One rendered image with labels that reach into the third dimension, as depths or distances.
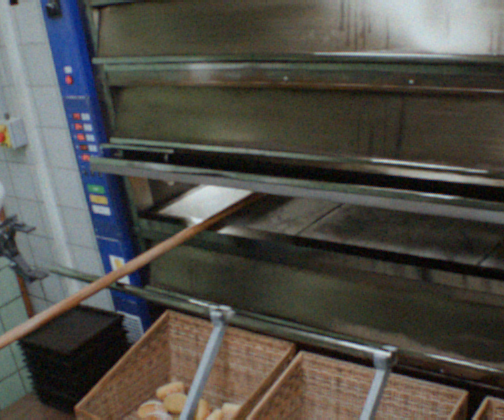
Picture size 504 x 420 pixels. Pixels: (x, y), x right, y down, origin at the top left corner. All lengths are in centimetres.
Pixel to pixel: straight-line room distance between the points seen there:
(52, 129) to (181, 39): 81
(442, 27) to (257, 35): 53
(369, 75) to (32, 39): 135
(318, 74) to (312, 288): 64
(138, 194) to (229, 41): 76
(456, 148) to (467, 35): 27
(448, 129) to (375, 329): 63
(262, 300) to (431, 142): 82
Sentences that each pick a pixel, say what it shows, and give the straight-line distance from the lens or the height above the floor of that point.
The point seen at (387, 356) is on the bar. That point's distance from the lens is 181.
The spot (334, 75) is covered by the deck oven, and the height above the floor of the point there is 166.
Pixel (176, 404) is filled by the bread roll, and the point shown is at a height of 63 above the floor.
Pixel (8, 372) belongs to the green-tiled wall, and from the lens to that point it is 373.
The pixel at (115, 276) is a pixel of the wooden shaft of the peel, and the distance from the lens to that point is 237.
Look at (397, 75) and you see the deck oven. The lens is 199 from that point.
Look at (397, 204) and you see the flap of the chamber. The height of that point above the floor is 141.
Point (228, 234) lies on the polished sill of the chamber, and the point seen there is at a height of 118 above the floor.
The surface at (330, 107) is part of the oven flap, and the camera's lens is 214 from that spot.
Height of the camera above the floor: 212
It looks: 21 degrees down
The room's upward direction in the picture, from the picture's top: 11 degrees counter-clockwise
